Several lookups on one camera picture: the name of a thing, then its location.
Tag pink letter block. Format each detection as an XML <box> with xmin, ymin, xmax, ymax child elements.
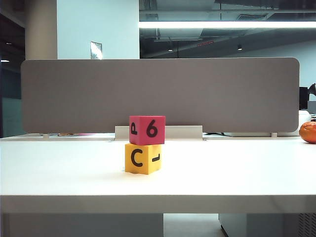
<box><xmin>129</xmin><ymin>115</ymin><xmax>166</xmax><ymax>145</ymax></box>

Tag yellow letter block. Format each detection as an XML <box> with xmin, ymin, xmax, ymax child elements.
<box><xmin>124</xmin><ymin>143</ymin><xmax>163</xmax><ymax>175</ymax></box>

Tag grey fabric desk divider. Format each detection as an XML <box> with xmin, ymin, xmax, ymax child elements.
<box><xmin>21</xmin><ymin>57</ymin><xmax>301</xmax><ymax>134</ymax></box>

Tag colourful flat papers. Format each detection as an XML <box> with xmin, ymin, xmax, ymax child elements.
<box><xmin>57</xmin><ymin>132</ymin><xmax>96</xmax><ymax>137</ymax></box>

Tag long ceiling light strip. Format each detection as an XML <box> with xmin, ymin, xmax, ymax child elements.
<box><xmin>138</xmin><ymin>21</ymin><xmax>316</xmax><ymax>29</ymax></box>

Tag grey under-desk panel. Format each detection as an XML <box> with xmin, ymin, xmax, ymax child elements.
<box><xmin>8</xmin><ymin>213</ymin><xmax>164</xmax><ymax>237</ymax></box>

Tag black monitor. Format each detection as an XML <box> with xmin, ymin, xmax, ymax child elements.
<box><xmin>299</xmin><ymin>83</ymin><xmax>316</xmax><ymax>111</ymax></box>

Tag orange ball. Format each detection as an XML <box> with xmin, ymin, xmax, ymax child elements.
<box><xmin>299</xmin><ymin>121</ymin><xmax>316</xmax><ymax>144</ymax></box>

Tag white divider bracket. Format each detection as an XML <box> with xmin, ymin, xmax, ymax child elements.
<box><xmin>115</xmin><ymin>125</ymin><xmax>204</xmax><ymax>141</ymax></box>

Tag framed wall poster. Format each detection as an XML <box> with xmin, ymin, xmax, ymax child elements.
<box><xmin>90</xmin><ymin>41</ymin><xmax>103</xmax><ymax>60</ymax></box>

